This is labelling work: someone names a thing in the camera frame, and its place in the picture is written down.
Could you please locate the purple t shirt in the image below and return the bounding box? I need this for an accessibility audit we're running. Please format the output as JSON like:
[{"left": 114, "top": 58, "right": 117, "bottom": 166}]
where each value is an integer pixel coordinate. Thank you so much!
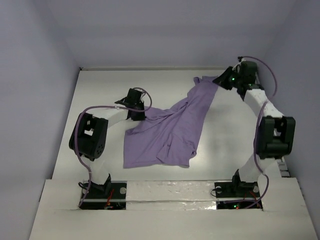
[{"left": 123, "top": 76, "right": 219, "bottom": 169}]

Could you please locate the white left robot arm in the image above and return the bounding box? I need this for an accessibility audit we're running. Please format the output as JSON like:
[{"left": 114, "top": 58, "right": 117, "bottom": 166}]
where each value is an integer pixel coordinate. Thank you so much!
[{"left": 68, "top": 87, "right": 152, "bottom": 198}]

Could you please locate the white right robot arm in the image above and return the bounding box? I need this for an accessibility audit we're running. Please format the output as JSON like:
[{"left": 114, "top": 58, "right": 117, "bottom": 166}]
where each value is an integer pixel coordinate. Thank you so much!
[{"left": 213, "top": 56, "right": 296, "bottom": 198}]

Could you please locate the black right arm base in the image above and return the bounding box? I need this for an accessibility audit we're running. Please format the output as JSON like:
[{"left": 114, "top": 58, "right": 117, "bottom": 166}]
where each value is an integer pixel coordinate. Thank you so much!
[{"left": 210, "top": 181, "right": 263, "bottom": 210}]

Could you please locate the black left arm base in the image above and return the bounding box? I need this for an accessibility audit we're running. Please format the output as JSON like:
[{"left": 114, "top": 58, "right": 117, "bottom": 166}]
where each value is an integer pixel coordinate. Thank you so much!
[{"left": 79, "top": 180, "right": 127, "bottom": 210}]

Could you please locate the silver tape strip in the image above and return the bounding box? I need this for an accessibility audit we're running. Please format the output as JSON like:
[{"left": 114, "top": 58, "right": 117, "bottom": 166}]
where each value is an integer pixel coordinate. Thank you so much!
[{"left": 126, "top": 180, "right": 217, "bottom": 211}]

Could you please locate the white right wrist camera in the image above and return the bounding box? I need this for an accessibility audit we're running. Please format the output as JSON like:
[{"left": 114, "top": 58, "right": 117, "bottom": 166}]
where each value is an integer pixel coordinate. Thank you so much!
[{"left": 232, "top": 56, "right": 250, "bottom": 73}]

